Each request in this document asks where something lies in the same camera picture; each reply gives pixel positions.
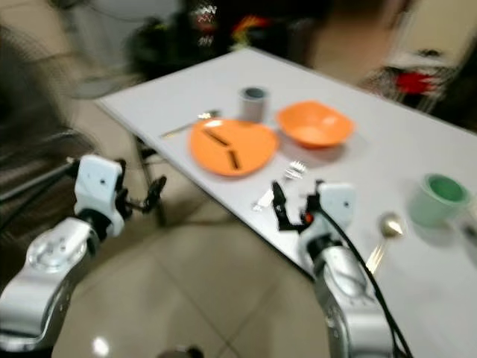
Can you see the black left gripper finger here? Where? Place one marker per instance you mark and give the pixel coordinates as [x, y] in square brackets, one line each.
[155, 206]
[159, 186]

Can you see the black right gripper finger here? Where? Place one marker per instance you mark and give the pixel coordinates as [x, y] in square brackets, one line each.
[281, 203]
[311, 200]

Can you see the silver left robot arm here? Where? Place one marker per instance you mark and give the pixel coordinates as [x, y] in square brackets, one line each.
[45, 276]

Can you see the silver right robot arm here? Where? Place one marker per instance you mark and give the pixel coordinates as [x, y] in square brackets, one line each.
[346, 298]

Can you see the silver fork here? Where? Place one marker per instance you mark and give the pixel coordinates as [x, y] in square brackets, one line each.
[294, 171]

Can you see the black table leg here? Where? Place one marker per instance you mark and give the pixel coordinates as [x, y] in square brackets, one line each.
[145, 153]

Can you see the orange plate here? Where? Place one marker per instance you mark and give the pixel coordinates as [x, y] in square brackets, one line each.
[257, 145]

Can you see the orange bowl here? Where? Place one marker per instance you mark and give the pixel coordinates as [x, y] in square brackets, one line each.
[315, 124]

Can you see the grey cup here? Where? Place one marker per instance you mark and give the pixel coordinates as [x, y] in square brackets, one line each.
[253, 106]

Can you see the grey metal chair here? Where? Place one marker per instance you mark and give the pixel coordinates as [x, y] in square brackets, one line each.
[33, 153]

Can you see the green cup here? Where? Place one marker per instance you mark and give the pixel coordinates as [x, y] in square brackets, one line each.
[438, 201]

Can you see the black standing fan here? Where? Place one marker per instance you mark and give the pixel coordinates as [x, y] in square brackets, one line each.
[30, 82]

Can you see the red object on floor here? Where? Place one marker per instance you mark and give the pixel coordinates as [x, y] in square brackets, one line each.
[415, 80]

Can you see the white background appliance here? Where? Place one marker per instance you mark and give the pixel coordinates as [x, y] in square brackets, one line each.
[119, 30]

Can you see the colourful red yellow object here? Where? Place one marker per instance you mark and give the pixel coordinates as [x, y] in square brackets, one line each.
[250, 28]

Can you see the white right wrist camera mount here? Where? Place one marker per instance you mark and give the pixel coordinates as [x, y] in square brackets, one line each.
[337, 203]

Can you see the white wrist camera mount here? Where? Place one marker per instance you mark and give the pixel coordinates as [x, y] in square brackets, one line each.
[98, 190]
[337, 203]

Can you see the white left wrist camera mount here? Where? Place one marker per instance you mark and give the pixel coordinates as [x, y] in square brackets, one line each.
[98, 190]

